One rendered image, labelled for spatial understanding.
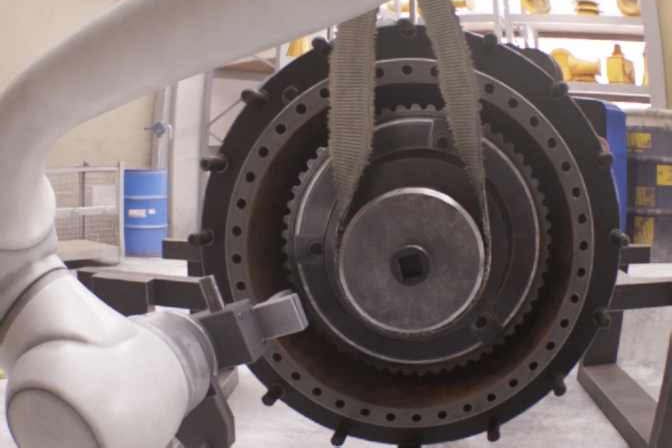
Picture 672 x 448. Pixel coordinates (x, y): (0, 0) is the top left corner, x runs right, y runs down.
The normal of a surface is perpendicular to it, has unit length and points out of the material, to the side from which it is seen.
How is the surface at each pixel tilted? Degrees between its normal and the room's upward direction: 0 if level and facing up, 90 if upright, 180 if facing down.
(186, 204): 90
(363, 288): 90
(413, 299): 90
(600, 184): 90
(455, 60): 100
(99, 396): 54
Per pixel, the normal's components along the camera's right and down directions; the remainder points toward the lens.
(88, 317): 0.54, -0.82
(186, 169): 0.82, 0.04
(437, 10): -0.55, 0.26
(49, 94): -0.33, 0.41
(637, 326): -0.57, 0.04
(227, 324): -0.15, 0.06
